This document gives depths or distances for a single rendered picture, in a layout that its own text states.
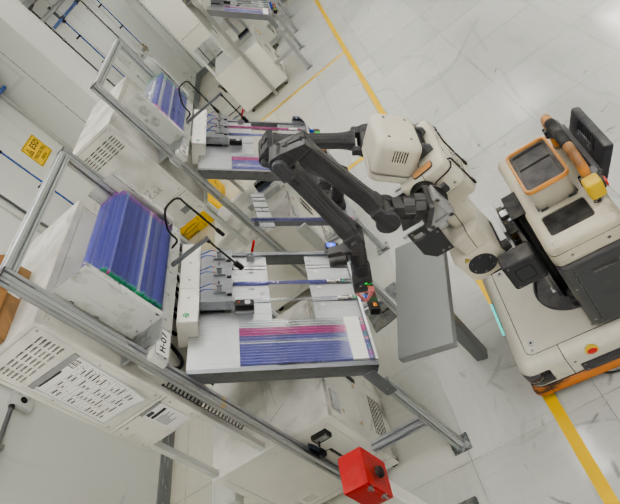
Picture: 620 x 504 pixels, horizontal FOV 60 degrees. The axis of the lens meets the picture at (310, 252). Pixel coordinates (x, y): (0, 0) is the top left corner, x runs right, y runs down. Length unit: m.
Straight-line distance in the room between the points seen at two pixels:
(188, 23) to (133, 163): 3.56
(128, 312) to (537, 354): 1.56
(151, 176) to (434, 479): 2.13
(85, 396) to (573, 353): 1.81
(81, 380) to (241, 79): 5.11
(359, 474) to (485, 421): 0.92
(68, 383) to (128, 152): 1.46
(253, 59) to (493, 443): 5.14
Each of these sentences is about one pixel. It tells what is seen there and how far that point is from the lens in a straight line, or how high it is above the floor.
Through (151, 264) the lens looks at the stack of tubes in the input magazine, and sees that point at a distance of 2.09.
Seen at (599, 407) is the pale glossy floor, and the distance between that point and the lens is 2.49.
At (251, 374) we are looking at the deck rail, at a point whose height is 1.03.
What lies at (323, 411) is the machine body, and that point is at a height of 0.62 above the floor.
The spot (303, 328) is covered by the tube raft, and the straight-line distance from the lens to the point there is 2.14.
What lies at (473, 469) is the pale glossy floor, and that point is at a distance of 2.57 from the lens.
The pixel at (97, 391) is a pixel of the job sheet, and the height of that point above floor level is 1.37.
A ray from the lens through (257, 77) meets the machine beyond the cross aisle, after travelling 6.67.
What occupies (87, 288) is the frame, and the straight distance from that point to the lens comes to 1.88.
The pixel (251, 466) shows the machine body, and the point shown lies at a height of 0.58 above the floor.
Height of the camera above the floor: 2.22
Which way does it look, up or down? 33 degrees down
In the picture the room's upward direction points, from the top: 47 degrees counter-clockwise
